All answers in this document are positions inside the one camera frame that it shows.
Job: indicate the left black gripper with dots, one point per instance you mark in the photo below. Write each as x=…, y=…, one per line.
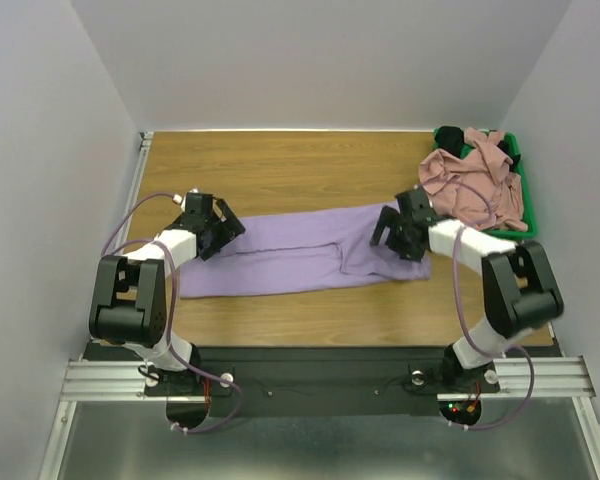
x=231, y=230

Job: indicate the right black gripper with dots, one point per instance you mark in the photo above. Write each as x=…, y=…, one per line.
x=400, y=233

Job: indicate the purple t-shirt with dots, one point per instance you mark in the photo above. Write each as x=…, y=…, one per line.
x=299, y=252

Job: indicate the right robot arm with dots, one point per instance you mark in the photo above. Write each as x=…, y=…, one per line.
x=520, y=291

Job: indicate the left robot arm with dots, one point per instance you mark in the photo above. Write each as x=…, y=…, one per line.
x=136, y=289

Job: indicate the pink t-shirt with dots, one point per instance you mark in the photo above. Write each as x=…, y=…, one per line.
x=475, y=190

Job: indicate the black t-shirt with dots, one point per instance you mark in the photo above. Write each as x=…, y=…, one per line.
x=450, y=139

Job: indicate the green plastic bin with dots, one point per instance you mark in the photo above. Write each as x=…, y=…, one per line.
x=525, y=200

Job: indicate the right electronics board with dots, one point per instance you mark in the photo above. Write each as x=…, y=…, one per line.
x=466, y=413

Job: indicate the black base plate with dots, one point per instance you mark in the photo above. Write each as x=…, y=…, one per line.
x=321, y=381

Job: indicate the aluminium front rail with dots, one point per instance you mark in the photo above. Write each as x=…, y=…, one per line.
x=120, y=381

